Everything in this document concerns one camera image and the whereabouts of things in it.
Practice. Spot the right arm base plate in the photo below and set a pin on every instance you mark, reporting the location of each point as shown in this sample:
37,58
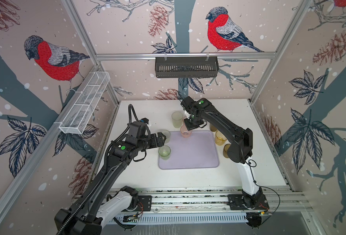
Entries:
240,202

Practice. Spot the aluminium front rail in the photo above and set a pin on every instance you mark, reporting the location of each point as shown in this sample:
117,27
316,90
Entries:
279,200

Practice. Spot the aluminium back crossbar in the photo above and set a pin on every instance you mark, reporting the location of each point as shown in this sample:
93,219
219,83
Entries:
219,55

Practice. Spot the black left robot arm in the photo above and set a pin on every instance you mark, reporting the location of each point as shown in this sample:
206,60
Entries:
89,214

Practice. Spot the tall pale green dimpled glass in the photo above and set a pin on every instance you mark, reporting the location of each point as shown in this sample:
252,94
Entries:
177,117

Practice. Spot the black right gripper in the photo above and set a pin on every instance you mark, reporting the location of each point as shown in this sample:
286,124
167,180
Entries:
189,126

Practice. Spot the dark olive glass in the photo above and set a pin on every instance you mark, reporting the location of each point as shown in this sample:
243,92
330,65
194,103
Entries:
225,150
213,128

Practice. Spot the white wire mesh shelf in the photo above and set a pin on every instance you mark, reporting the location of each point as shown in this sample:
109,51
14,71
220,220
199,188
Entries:
80,113

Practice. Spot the dark olive glass far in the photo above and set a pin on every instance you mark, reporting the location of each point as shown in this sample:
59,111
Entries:
213,128

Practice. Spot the dark olive glass near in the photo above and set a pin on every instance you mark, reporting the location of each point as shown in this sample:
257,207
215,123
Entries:
225,150

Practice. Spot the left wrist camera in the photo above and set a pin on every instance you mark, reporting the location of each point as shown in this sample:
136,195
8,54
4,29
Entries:
144,120

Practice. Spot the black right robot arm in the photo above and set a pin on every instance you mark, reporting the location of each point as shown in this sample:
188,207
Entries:
241,145

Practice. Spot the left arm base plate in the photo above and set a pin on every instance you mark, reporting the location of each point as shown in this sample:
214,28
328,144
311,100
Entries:
143,204

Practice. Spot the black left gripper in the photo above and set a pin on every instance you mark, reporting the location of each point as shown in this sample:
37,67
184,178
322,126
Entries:
155,143

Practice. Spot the yellow amber glass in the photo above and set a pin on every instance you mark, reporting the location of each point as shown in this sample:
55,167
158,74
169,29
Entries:
220,138

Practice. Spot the black hanging wire basket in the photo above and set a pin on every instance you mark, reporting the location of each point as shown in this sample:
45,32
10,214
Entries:
186,67

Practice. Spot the bright green faceted glass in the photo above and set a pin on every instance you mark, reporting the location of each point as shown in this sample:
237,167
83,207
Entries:
164,152

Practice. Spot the lilac plastic tray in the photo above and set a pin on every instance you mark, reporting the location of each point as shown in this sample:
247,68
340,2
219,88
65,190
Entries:
197,151

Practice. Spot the pale green dimpled short glass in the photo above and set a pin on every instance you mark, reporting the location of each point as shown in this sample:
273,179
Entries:
167,134

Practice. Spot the pink glass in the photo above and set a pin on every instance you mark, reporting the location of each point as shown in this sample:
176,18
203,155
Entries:
185,132

